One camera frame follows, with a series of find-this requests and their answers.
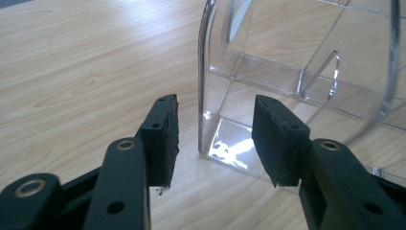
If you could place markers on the clear plastic organizer box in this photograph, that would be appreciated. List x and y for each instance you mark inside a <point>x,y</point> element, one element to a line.
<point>201,64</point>

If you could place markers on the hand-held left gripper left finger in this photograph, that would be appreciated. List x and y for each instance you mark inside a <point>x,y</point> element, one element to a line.
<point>159,143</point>

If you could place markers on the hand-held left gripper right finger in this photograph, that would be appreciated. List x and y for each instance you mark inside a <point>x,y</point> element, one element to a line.
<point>281,143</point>

